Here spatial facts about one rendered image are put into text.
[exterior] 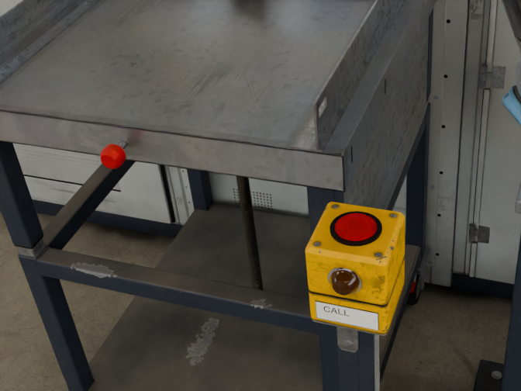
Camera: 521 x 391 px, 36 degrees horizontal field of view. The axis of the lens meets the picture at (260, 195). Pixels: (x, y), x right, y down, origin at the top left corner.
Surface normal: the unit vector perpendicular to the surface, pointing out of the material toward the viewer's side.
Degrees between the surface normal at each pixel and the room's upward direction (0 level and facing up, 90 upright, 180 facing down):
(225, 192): 90
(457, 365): 0
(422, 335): 0
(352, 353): 90
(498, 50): 90
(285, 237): 0
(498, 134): 90
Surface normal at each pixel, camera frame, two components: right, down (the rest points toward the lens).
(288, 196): -0.36, 0.59
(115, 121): -0.10, -0.79
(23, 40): 0.93, 0.15
